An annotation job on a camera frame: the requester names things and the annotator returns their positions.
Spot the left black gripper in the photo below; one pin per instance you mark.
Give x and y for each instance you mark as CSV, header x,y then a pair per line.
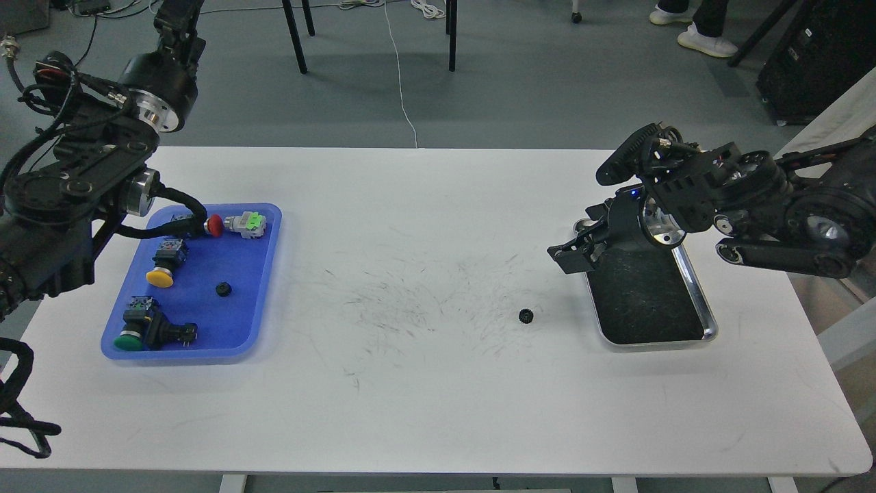
x,y
163,81

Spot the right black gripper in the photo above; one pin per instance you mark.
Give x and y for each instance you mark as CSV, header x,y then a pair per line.
x,y
680,192

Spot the black gear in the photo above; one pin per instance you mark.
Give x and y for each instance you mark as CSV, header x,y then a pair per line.
x,y
526,316
223,289

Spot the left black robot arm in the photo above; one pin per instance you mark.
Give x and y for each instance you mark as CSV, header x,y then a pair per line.
x,y
84,178

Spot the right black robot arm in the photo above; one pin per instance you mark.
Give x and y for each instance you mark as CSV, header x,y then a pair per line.
x,y
811,213

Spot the silver metal tray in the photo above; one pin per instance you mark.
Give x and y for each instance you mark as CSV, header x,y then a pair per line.
x,y
650,300

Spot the blue plastic tray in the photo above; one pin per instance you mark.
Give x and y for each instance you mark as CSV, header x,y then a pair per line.
x,y
228,326

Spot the black chair leg left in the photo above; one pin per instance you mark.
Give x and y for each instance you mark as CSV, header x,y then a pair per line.
x,y
288,11

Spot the black chair leg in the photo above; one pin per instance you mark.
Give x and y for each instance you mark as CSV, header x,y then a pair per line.
x,y
288,11
451,31

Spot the right white sneaker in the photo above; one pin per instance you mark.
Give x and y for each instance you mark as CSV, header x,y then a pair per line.
x,y
716,47

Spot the white sneaker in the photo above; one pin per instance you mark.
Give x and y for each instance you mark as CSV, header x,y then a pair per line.
x,y
659,16
716,47

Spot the left white sneaker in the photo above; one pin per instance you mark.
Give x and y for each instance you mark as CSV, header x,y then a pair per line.
x,y
659,16

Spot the black chair leg right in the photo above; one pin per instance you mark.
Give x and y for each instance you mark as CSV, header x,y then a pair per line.
x,y
451,31

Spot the red push button switch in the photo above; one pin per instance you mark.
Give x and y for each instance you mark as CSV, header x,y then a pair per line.
x,y
212,226

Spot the green grey connector switch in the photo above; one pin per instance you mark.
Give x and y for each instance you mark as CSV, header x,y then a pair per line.
x,y
249,224

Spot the yellow push button switch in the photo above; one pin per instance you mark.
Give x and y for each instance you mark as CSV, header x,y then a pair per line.
x,y
170,255

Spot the green push button switch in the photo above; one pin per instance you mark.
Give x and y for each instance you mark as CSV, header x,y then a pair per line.
x,y
139,332

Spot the black switch module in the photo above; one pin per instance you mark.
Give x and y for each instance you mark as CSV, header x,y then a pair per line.
x,y
161,331

